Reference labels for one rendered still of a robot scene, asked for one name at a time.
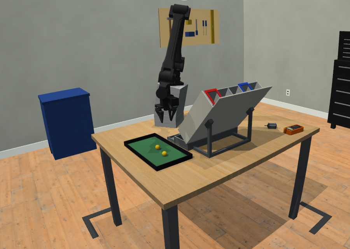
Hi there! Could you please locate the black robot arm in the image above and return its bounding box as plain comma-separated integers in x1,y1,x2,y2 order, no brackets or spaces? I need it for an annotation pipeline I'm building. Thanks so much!
156,4,191,110

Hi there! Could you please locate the green tray with black rim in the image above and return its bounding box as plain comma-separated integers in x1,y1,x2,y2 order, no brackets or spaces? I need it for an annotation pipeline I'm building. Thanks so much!
124,133,193,171

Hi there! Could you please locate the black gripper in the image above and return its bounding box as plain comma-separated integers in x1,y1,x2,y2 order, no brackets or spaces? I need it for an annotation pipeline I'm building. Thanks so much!
155,104,176,123

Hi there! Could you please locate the orange pocket multimeter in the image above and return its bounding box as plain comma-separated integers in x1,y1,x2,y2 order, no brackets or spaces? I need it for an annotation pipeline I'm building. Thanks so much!
283,124,304,135

